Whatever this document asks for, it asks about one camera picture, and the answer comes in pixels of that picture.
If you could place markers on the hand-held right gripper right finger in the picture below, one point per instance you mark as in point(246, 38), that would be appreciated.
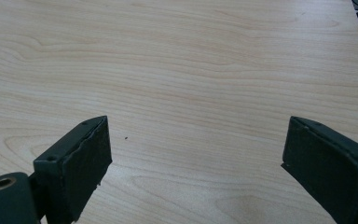
point(329, 161)

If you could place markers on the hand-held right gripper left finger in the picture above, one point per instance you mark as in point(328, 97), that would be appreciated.
point(74, 174)

